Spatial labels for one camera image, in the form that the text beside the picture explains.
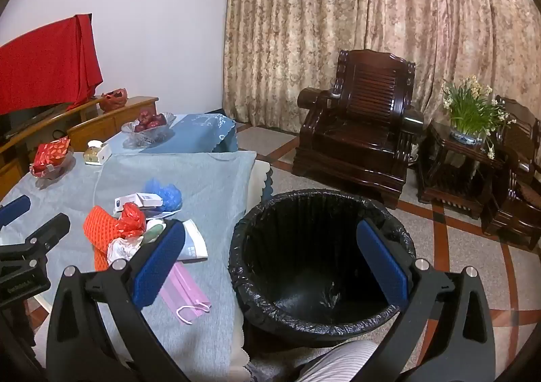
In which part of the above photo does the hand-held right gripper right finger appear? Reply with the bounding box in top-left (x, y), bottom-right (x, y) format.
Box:
top-left (356, 219), bottom-right (496, 382)

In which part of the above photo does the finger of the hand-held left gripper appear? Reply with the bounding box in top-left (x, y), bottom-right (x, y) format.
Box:
top-left (0, 195), bottom-right (32, 227)
top-left (0, 213), bottom-right (71, 266)

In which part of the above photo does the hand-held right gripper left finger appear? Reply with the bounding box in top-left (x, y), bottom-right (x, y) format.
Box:
top-left (46, 219), bottom-right (191, 382)

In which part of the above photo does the white box with blue flower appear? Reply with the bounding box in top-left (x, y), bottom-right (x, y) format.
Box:
top-left (113, 195), bottom-right (138, 214)

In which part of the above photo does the black lined trash bin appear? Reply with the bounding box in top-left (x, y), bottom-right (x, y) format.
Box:
top-left (228, 189), bottom-right (417, 346)

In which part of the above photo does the pink face mask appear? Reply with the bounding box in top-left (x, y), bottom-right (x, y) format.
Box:
top-left (158, 261), bottom-right (212, 325)

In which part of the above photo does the white crumpled tissue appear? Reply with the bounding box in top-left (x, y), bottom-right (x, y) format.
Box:
top-left (107, 236), bottom-right (144, 262)

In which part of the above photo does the orange mesh net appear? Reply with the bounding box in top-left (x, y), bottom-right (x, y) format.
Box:
top-left (82, 205), bottom-right (127, 272)

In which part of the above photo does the crumpled red plastic bag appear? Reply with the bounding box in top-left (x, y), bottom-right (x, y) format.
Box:
top-left (114, 202), bottom-right (147, 239)

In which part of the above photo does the glass dish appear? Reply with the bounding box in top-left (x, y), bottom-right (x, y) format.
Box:
top-left (31, 151), bottom-right (77, 190)

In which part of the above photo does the red snack packet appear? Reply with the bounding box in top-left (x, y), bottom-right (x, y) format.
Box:
top-left (29, 137), bottom-right (70, 177)

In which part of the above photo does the white printed box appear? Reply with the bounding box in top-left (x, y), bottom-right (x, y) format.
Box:
top-left (135, 193), bottom-right (164, 209)

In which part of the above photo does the blue plastic bag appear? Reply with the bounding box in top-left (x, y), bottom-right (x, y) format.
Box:
top-left (145, 178), bottom-right (183, 212)

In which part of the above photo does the black television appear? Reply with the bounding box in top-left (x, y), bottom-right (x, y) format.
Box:
top-left (0, 100), bottom-right (74, 143)

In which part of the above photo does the white and gold tissue box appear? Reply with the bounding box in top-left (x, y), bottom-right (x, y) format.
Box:
top-left (83, 140), bottom-right (112, 165)

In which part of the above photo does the person's striped trouser leg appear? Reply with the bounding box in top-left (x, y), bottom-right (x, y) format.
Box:
top-left (245, 342), bottom-right (381, 382)

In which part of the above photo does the dark wooden side table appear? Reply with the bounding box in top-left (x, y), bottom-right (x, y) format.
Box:
top-left (418, 122), bottom-right (508, 220)

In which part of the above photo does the wooden cabinet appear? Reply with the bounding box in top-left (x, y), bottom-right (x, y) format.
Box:
top-left (0, 96), bottom-right (159, 197)

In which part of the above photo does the glass fruit bowl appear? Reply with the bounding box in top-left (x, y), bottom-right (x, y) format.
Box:
top-left (121, 112), bottom-right (176, 147)

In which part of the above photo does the dark wooden armchair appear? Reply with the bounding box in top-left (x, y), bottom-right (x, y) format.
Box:
top-left (482, 96), bottom-right (541, 251)
top-left (291, 49), bottom-right (425, 210)

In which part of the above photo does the cream scalloped table cover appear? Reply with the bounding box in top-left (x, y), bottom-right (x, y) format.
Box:
top-left (228, 160), bottom-right (275, 380)

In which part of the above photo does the blue embroidered tablecloth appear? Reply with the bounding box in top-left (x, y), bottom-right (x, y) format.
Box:
top-left (139, 113), bottom-right (237, 154)

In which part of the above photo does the red cloth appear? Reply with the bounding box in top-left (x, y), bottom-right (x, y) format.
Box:
top-left (0, 14), bottom-right (104, 116)

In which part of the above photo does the potted flowering plant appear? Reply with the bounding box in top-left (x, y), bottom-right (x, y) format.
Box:
top-left (442, 76), bottom-right (516, 159)

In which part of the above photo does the beige patterned curtain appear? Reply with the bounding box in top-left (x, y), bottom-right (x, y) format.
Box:
top-left (222, 0), bottom-right (541, 141)

